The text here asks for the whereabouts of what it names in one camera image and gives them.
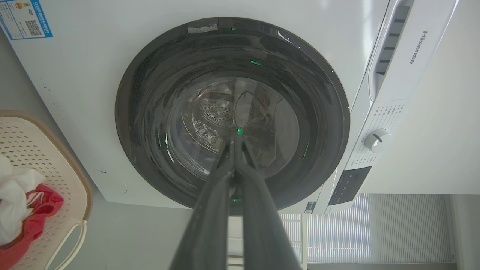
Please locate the white garment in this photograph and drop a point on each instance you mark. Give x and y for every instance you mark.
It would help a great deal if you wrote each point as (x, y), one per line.
(13, 198)

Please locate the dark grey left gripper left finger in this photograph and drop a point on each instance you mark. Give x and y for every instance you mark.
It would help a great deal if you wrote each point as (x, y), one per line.
(210, 221)

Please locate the red garment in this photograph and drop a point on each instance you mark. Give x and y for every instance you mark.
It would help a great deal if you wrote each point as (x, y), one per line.
(35, 217)

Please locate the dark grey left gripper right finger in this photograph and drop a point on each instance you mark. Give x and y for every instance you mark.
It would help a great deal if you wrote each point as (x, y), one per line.
(262, 225)

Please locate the blue energy label sticker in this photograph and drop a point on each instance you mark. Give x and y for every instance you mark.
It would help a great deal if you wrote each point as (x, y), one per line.
(25, 18)

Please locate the white Hisense washing machine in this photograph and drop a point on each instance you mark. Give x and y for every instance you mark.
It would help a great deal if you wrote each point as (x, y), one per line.
(75, 93)

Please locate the round dark washing machine door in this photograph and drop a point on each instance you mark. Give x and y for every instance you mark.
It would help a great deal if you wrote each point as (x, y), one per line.
(232, 112)

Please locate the cream perforated laundry basket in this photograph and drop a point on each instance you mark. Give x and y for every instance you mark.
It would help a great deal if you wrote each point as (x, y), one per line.
(48, 161)

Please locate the white vertical window blinds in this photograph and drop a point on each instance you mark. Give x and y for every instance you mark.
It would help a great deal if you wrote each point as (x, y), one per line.
(375, 228)

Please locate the white washing machine control knob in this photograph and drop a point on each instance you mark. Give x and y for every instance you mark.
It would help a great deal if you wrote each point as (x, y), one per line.
(376, 140)

